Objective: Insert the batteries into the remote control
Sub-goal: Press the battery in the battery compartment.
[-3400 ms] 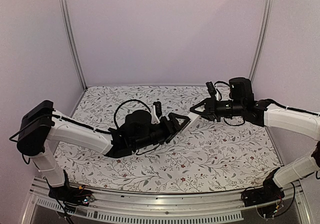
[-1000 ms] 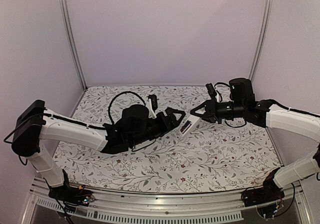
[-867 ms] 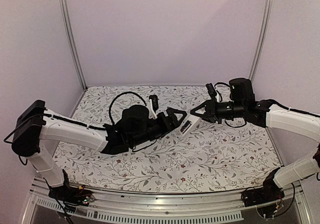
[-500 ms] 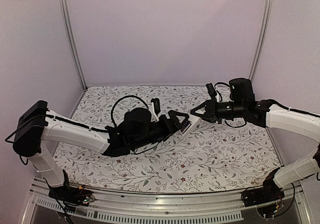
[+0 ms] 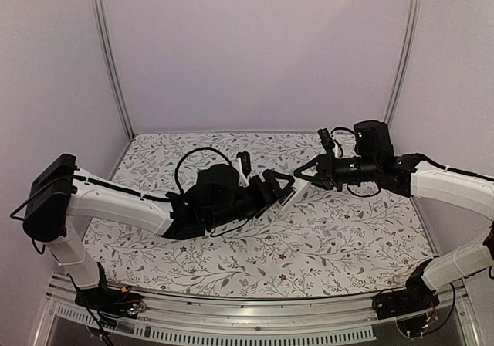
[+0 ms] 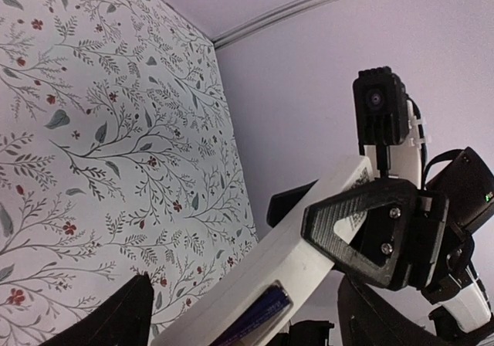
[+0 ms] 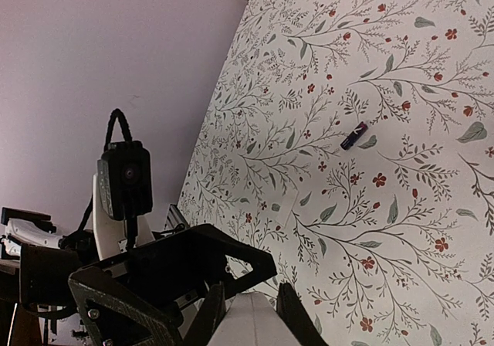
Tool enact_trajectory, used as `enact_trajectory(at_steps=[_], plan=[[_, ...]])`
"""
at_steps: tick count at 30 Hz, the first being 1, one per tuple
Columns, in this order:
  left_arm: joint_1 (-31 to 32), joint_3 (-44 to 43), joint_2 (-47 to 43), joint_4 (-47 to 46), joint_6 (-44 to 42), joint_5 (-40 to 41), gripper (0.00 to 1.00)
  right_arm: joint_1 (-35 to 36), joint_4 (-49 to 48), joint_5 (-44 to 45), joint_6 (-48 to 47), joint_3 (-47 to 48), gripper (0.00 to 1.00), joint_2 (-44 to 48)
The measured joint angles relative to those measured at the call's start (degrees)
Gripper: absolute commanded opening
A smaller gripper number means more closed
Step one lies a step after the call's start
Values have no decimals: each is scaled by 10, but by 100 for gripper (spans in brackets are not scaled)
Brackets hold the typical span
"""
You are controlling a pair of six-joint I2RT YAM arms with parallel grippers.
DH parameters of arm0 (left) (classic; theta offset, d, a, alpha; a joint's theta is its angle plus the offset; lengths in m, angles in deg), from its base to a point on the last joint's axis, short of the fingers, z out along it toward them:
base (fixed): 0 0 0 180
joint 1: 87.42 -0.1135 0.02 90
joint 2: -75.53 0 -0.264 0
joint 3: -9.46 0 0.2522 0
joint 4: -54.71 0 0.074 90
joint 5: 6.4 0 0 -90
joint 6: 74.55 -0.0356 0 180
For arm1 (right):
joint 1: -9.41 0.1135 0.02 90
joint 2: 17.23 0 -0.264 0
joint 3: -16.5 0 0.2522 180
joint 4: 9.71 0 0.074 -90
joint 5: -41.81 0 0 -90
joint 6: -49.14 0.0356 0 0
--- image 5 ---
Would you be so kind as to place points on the front aluminium rail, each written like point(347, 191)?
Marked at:
point(182, 319)

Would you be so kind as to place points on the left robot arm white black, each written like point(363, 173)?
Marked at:
point(63, 190)

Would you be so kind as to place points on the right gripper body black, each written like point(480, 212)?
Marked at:
point(326, 170)

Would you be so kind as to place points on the right aluminium frame post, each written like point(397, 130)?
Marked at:
point(407, 40)

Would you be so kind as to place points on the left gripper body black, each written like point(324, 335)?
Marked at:
point(241, 209)

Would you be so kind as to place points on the left aluminium frame post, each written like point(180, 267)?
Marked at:
point(111, 67)

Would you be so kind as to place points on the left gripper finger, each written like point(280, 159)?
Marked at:
point(278, 179)
point(282, 197)

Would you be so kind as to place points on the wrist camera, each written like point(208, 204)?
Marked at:
point(243, 167)
point(330, 144)

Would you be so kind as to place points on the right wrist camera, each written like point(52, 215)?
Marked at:
point(330, 144)

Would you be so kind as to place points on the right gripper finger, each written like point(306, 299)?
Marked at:
point(312, 167)
point(317, 179)

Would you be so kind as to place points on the floral patterned table mat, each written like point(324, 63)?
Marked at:
point(328, 243)

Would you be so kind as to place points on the aluminium frame post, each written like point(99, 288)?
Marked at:
point(407, 40)
point(111, 67)

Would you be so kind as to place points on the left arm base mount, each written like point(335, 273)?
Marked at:
point(111, 302)

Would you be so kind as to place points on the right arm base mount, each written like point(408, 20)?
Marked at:
point(416, 296)

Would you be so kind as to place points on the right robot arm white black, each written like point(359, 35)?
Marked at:
point(410, 175)

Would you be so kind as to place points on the white remote control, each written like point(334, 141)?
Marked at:
point(296, 192)

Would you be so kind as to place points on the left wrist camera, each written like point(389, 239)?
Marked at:
point(243, 167)

